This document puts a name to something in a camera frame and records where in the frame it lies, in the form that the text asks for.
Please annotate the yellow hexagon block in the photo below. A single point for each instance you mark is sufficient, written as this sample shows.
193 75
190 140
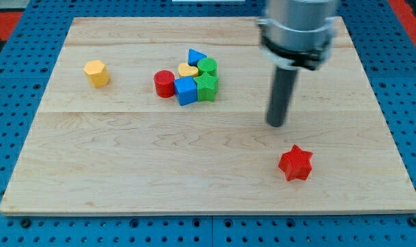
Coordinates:
96 73

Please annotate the red cylinder block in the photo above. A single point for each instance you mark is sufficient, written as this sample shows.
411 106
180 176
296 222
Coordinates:
164 83

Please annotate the red star block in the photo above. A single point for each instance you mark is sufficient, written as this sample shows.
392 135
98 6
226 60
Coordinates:
296 164

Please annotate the green cylinder block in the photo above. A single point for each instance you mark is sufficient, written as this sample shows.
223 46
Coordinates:
207 65

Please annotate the blue triangle block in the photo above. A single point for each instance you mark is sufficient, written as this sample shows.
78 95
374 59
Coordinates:
194 57

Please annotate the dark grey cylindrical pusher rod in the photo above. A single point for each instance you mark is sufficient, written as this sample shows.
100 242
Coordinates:
281 91

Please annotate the blue cube block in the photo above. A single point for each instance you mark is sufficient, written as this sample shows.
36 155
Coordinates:
185 90

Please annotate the green star block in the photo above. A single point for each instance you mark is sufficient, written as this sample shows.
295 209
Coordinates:
207 87

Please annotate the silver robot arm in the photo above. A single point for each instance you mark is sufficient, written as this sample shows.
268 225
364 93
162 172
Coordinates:
295 34

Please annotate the yellow heart block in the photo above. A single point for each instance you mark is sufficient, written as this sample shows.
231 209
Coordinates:
185 70

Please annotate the light wooden board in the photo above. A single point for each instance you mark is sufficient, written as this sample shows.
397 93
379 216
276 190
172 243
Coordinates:
121 150

